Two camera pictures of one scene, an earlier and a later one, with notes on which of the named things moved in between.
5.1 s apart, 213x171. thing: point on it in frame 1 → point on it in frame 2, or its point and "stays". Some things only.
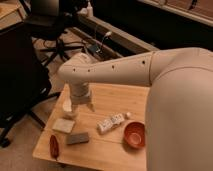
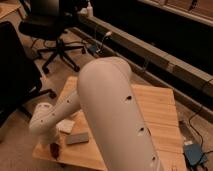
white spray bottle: [89, 10] stays
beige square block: [63, 125] stays
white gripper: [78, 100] → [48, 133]
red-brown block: [77, 138] stays
